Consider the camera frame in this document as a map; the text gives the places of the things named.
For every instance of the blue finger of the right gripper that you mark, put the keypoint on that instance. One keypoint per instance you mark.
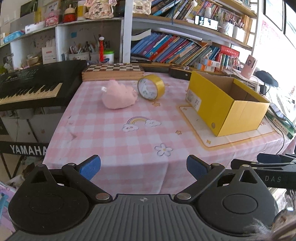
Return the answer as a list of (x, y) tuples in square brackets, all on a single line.
[(270, 158)]

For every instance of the smartphone on books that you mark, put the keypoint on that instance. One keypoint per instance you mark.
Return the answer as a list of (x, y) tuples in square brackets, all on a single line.
[(277, 111)]

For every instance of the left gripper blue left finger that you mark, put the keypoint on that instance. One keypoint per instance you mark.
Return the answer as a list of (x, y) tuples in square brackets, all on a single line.
[(79, 177)]

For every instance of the smartphone on shelf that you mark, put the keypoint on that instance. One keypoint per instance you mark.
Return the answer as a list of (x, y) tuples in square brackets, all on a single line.
[(206, 22)]

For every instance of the black power adapter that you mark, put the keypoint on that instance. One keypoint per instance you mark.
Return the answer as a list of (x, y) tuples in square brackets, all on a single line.
[(263, 89)]

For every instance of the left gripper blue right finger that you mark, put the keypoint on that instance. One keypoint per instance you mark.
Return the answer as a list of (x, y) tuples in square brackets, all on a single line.
[(205, 176)]

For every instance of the yellow cardboard box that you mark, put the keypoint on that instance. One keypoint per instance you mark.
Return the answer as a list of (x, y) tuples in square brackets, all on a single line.
[(225, 104)]

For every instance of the white quilted handbag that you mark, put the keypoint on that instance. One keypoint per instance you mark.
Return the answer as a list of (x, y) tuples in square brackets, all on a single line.
[(142, 7)]

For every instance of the white bookshelf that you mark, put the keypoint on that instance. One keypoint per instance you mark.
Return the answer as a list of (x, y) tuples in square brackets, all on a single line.
[(58, 30)]

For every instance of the yellow tape roll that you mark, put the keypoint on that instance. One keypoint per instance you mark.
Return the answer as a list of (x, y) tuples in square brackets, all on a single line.
[(151, 87)]

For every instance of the green lid white jar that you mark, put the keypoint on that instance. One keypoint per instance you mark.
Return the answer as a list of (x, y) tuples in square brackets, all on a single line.
[(108, 56)]

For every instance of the black Yamaha keyboard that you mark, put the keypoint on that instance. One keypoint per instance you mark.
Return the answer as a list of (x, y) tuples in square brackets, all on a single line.
[(41, 86)]

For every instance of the pink plush pig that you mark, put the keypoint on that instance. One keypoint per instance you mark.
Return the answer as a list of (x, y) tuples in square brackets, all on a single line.
[(117, 95)]

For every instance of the pink checkered tablecloth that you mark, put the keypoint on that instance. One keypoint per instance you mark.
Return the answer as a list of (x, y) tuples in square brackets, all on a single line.
[(143, 148)]

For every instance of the red tassel ornament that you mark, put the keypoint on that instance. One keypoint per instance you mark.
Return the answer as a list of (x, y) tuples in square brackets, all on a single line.
[(101, 49)]

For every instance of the wooden chess board box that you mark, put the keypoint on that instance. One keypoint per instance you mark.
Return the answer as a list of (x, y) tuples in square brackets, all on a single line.
[(118, 71)]

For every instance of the dark wooden small box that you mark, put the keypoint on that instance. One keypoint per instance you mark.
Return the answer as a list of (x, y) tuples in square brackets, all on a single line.
[(180, 72)]

